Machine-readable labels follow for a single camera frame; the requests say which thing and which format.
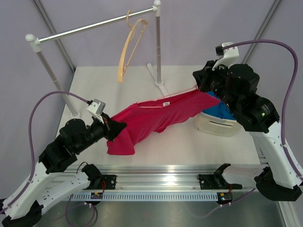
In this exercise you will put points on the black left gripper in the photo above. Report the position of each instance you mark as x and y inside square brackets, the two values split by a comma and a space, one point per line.
[111, 128]

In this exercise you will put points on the blue t shirt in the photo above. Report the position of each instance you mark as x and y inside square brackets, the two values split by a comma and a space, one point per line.
[220, 111]

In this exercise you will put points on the metal clothes rack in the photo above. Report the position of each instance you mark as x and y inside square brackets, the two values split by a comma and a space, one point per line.
[35, 44]

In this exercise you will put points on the cream laundry basket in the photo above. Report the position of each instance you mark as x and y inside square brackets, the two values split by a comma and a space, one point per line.
[216, 126]

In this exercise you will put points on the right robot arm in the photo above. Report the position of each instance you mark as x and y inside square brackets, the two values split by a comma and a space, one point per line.
[236, 87]

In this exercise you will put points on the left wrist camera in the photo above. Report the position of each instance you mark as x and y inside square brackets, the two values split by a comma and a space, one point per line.
[96, 109]

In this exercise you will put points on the white slotted cable duct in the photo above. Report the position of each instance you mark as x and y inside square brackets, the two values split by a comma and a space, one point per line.
[146, 196]

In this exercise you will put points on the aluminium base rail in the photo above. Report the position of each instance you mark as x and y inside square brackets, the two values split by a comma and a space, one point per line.
[158, 177]

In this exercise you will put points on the pink t shirt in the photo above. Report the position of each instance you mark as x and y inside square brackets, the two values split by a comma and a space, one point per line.
[146, 117]

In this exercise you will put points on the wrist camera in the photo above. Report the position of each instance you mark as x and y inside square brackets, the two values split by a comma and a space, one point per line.
[227, 56]
[96, 109]

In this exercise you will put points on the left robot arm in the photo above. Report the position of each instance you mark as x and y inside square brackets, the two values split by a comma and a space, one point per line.
[73, 138]

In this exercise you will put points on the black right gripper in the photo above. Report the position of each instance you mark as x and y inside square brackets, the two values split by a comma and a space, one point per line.
[203, 76]

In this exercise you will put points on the beige plastic hanger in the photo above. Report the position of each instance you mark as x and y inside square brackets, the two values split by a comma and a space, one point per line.
[132, 41]

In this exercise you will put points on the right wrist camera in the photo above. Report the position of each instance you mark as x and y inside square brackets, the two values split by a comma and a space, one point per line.
[227, 56]

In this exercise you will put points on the pink wire hanger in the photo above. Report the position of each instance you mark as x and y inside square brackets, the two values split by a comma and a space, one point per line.
[165, 96]

